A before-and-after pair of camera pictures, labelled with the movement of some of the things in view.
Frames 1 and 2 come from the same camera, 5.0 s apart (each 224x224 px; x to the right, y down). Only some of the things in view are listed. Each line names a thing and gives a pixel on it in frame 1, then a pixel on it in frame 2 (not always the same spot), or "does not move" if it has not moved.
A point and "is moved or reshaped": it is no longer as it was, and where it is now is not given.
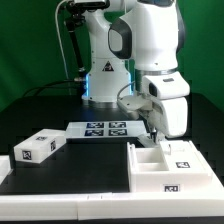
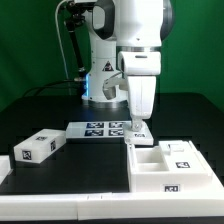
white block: [147, 142] is moved or reshaped
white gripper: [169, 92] -> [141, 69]
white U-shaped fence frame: [123, 205] does not move
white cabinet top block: [39, 146] does not move
